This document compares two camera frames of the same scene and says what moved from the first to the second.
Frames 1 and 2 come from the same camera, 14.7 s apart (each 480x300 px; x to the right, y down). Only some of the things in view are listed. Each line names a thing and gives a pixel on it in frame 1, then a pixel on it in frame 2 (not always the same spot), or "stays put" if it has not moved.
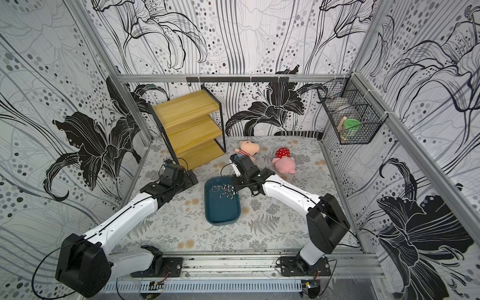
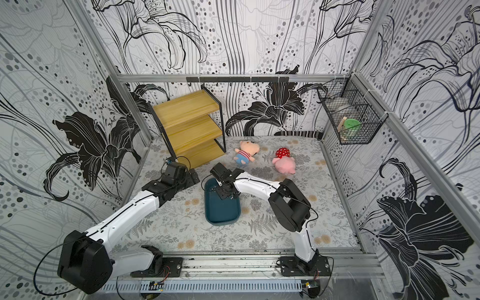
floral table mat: [268, 223] stays put
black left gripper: [189, 183] stays put
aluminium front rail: [263, 266] stays put
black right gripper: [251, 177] → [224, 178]
